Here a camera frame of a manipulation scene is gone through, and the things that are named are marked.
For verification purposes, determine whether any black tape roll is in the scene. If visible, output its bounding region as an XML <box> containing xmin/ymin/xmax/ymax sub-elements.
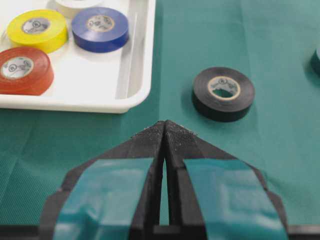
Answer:
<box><xmin>192</xmin><ymin>67</ymin><xmax>255</xmax><ymax>122</ymax></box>

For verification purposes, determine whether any white tape roll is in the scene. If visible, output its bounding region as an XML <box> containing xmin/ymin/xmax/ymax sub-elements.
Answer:
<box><xmin>54</xmin><ymin>0</ymin><xmax>105</xmax><ymax>19</ymax></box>

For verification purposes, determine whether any white plastic tray case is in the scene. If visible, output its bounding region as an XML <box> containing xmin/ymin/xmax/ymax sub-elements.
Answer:
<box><xmin>0</xmin><ymin>0</ymin><xmax>156</xmax><ymax>114</ymax></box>

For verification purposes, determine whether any blue tape roll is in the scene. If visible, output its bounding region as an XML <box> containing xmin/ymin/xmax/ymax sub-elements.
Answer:
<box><xmin>71</xmin><ymin>7</ymin><xmax>129</xmax><ymax>53</ymax></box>

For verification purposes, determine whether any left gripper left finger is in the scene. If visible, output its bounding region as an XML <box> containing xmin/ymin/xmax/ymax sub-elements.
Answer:
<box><xmin>39</xmin><ymin>121</ymin><xmax>165</xmax><ymax>240</ymax></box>

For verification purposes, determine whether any green tape roll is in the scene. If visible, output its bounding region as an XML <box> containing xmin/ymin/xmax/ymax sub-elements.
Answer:
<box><xmin>310</xmin><ymin>47</ymin><xmax>320</xmax><ymax>77</ymax></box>

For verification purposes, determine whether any red tape roll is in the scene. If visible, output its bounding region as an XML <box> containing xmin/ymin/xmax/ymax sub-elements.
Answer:
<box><xmin>0</xmin><ymin>47</ymin><xmax>54</xmax><ymax>96</ymax></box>

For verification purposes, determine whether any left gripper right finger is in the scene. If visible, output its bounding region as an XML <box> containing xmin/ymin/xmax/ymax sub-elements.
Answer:
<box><xmin>164</xmin><ymin>120</ymin><xmax>288</xmax><ymax>240</ymax></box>

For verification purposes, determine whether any yellow tape roll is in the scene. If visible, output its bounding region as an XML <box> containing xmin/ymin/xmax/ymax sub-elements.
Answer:
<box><xmin>6</xmin><ymin>9</ymin><xmax>68</xmax><ymax>53</ymax></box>

